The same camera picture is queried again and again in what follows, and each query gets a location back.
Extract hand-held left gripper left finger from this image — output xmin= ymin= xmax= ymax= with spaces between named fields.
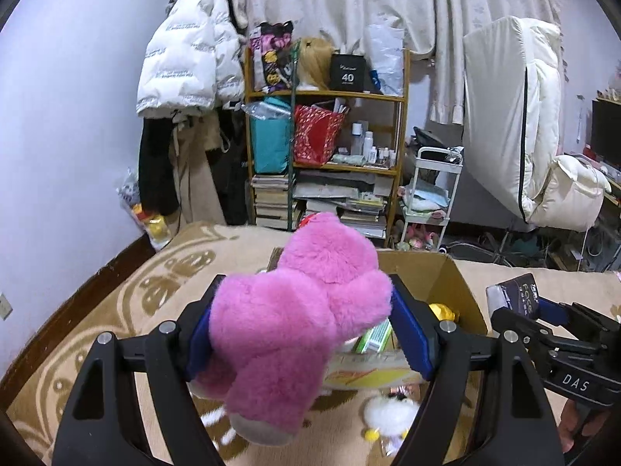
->
xmin=51 ymin=274 xmax=229 ymax=466

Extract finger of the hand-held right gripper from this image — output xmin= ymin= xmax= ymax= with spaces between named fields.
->
xmin=534 ymin=298 xmax=621 ymax=346
xmin=490 ymin=307 xmax=598 ymax=358

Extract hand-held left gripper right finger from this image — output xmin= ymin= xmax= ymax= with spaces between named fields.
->
xmin=388 ymin=273 xmax=566 ymax=466

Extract yellow bear plush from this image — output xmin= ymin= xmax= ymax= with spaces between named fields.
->
xmin=429 ymin=303 xmax=459 ymax=323

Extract green tissue packet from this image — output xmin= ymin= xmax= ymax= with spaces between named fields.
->
xmin=354 ymin=318 xmax=394 ymax=354

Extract black packet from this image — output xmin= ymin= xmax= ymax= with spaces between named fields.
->
xmin=486 ymin=274 xmax=544 ymax=321

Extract cardboard box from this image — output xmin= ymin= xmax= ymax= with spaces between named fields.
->
xmin=264 ymin=247 xmax=488 ymax=391

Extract pink plush bear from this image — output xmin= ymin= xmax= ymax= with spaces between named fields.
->
xmin=189 ymin=211 xmax=395 ymax=447

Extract person's right hand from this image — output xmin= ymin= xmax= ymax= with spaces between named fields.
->
xmin=558 ymin=398 xmax=590 ymax=452

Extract beige printed blanket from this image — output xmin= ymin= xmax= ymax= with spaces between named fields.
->
xmin=0 ymin=221 xmax=621 ymax=466

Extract white fluffy plush toy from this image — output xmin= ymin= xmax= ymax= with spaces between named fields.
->
xmin=361 ymin=393 xmax=420 ymax=442

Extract pink plush toys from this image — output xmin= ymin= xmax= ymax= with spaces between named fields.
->
xmin=400 ymin=223 xmax=444 ymax=252

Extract folded light cloth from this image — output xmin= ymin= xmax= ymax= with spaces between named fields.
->
xmin=405 ymin=179 xmax=449 ymax=214

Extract pile of books and papers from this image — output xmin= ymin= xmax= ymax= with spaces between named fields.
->
xmin=293 ymin=170 xmax=395 ymax=240

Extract plastic bag with toys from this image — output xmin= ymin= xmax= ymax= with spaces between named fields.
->
xmin=115 ymin=170 xmax=170 ymax=248

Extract stack of books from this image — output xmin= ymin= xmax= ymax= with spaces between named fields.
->
xmin=251 ymin=174 xmax=294 ymax=230

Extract beige coat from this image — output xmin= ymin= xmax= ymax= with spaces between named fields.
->
xmin=170 ymin=111 xmax=229 ymax=226

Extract dark hanging garment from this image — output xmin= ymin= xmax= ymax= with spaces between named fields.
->
xmin=206 ymin=102 xmax=253 ymax=226

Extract black coat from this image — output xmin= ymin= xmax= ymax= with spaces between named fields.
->
xmin=138 ymin=116 xmax=180 ymax=217

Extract white trolley cart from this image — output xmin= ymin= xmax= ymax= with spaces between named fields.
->
xmin=400 ymin=146 xmax=461 ymax=252

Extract black monitor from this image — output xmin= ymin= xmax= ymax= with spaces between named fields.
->
xmin=591 ymin=98 xmax=621 ymax=170

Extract row of cosmetic bottles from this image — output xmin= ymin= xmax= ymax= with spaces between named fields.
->
xmin=349 ymin=123 xmax=399 ymax=166

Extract dark bag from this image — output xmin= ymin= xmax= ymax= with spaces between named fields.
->
xmin=412 ymin=126 xmax=464 ymax=153

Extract green pole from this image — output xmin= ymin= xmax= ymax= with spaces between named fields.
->
xmin=288 ymin=41 xmax=299 ymax=231

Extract teal bag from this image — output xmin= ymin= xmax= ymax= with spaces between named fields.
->
xmin=250 ymin=97 xmax=294 ymax=174

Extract red bag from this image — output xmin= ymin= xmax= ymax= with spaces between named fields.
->
xmin=293 ymin=103 xmax=349 ymax=166

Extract wooden shelf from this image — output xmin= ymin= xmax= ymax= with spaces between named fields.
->
xmin=244 ymin=46 xmax=411 ymax=248

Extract black box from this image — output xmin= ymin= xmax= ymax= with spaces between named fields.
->
xmin=330 ymin=52 xmax=372 ymax=93

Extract clear plastic bag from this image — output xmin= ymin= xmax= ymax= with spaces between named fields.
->
xmin=364 ymin=23 xmax=406 ymax=97

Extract white puffer jacket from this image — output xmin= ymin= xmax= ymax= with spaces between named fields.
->
xmin=137 ymin=0 xmax=246 ymax=118

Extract blonde wig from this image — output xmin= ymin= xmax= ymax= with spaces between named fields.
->
xmin=297 ymin=37 xmax=338 ymax=90

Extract black and pink printed bag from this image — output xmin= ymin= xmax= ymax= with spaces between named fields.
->
xmin=250 ymin=22 xmax=297 ymax=93

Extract cream curtain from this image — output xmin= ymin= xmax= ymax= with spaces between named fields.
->
xmin=240 ymin=0 xmax=564 ymax=124

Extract metal chair frame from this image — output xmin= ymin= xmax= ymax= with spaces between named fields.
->
xmin=478 ymin=226 xmax=539 ymax=265

